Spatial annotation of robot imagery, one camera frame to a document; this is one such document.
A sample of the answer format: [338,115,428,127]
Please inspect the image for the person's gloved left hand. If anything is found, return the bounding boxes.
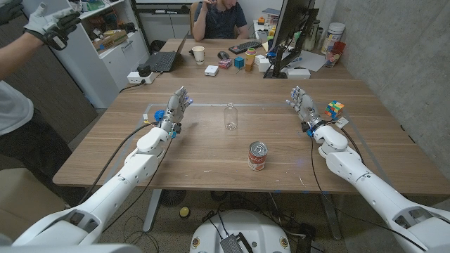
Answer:
[0,0,25,26]

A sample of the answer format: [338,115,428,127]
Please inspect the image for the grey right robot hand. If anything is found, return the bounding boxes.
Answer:
[285,85,323,124]

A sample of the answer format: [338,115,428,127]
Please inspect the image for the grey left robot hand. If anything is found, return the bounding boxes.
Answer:
[161,86,194,124]

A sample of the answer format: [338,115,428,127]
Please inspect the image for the person's gloved right hand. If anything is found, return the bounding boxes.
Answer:
[22,2,82,51]

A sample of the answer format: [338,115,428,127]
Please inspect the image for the red white soup can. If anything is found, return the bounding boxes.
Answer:
[247,141,269,172]

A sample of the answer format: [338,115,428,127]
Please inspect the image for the person's bare right forearm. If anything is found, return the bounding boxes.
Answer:
[0,33,45,80]

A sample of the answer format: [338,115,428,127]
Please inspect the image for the colourful Rubik's cube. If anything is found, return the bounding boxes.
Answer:
[323,100,345,119]

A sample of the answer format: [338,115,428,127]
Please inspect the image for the white paper cup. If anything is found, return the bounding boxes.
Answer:
[191,46,206,65]

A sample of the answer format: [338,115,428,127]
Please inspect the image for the red and clear cup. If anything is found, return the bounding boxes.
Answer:
[325,41,347,68]

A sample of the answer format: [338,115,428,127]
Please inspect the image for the grey tape strip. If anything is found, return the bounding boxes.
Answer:
[103,103,154,183]
[342,110,393,186]

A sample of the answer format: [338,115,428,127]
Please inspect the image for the flat white box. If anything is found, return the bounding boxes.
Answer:
[286,67,311,79]

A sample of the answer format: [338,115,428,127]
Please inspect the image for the white paper sheet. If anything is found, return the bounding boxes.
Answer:
[281,48,326,73]

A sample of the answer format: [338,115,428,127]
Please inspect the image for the black laptop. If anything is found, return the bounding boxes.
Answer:
[144,31,191,73]

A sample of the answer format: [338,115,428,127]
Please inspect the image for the black computer monitor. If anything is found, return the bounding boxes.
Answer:
[272,0,316,48]
[264,8,320,79]

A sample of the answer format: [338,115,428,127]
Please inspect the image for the black power adapter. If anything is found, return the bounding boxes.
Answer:
[136,63,153,78]

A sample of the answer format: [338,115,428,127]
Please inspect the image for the white power strip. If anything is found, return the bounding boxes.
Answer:
[127,71,157,85]

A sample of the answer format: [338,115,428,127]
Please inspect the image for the clear plastic bottle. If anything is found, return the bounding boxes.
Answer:
[224,102,239,131]

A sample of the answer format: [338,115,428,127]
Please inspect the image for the brown cardboard box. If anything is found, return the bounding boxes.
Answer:
[92,29,129,52]

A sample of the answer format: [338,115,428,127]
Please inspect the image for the white cardboard box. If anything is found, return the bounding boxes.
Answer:
[254,54,272,73]

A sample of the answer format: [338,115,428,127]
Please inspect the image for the black bag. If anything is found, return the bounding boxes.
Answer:
[150,39,167,53]

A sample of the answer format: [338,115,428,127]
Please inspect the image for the colourful stacking toy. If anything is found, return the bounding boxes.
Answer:
[244,47,257,72]

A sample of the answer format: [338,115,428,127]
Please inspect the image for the grey metal bottle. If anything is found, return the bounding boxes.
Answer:
[304,19,321,52]

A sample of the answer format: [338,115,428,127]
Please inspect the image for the white shelf cabinet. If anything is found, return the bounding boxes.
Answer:
[20,0,150,110]

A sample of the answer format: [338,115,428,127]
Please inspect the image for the white labelled canister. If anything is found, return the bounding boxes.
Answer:
[320,22,346,56]

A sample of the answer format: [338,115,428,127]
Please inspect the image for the black keyboard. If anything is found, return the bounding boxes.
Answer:
[228,40,264,55]

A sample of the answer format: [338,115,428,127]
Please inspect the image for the black floor fan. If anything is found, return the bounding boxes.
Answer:
[160,189,187,207]

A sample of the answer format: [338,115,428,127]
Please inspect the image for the standing person in white shirt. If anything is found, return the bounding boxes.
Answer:
[0,79,89,208]

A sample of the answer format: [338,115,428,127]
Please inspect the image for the seated person in dark shirt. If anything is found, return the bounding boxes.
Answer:
[191,0,249,42]

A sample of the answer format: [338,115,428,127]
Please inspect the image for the white table leg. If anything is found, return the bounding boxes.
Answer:
[142,189,163,233]
[318,193,342,242]

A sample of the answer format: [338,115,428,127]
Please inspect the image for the white robot torso base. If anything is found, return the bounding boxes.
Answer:
[189,209,293,253]

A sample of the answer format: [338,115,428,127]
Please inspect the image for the black ribbed electronics box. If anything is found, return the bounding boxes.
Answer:
[219,232,254,253]

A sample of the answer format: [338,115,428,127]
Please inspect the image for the beige rounded box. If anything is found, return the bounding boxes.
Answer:
[0,167,68,243]

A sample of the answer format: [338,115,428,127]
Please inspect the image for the black power cord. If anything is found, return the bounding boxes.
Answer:
[118,79,147,94]

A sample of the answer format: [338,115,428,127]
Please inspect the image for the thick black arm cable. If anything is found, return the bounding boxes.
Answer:
[76,122,155,207]
[330,121,366,165]

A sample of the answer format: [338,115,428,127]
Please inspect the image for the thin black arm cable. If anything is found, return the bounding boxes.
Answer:
[309,135,428,252]
[103,135,175,231]

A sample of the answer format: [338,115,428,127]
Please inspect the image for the thin black floor cable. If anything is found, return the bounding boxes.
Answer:
[121,214,161,253]

